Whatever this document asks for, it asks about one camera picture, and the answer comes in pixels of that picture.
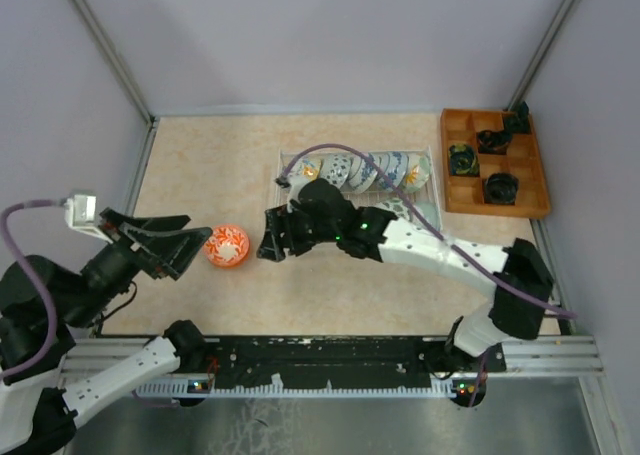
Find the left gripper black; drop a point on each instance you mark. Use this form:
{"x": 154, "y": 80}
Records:
{"x": 172, "y": 251}

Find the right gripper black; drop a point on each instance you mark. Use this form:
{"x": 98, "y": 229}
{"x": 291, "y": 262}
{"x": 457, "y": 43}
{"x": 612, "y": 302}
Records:
{"x": 281, "y": 220}

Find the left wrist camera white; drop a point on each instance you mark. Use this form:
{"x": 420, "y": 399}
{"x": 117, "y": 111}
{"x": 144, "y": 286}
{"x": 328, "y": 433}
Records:
{"x": 80, "y": 214}

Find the pale green ringed bowl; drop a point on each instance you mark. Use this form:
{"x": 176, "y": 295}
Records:
{"x": 430, "y": 213}

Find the black object tray centre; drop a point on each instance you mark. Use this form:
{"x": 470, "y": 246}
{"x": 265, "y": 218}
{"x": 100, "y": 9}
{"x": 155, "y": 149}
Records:
{"x": 493, "y": 142}

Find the black round object in tray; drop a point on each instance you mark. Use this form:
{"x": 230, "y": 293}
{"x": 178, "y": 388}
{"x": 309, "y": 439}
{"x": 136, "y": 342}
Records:
{"x": 501, "y": 189}

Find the orange white leaf bowl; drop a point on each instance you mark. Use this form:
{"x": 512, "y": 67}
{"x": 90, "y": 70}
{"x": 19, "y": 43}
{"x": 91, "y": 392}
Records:
{"x": 227, "y": 247}

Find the green leaf pattern bowl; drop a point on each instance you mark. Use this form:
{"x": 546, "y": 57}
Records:
{"x": 397, "y": 206}

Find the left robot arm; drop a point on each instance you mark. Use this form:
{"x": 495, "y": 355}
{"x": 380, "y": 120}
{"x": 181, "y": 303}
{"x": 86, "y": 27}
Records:
{"x": 43, "y": 302}

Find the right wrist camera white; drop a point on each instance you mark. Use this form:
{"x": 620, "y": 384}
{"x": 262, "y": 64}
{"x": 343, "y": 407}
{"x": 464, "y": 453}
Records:
{"x": 291, "y": 185}

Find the white wire dish rack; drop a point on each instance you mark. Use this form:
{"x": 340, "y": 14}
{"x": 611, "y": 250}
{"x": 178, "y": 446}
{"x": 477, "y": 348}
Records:
{"x": 350, "y": 200}

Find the blue white patterned bowl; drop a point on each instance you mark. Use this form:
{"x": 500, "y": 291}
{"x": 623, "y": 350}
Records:
{"x": 395, "y": 166}

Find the black yellow object in tray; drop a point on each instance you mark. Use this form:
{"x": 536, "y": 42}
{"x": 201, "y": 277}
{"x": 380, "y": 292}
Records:
{"x": 463, "y": 161}

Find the black object tray corner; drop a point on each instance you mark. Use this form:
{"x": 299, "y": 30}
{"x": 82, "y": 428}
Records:
{"x": 517, "y": 121}

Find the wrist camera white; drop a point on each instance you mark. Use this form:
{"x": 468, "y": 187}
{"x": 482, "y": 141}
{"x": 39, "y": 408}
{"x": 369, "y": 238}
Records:
{"x": 291, "y": 185}
{"x": 80, "y": 214}

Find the wooden compartment tray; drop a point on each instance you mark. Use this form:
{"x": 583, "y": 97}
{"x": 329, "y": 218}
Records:
{"x": 523, "y": 160}

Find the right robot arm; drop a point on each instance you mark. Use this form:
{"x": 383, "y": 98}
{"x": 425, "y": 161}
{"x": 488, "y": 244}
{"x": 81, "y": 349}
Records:
{"x": 514, "y": 279}

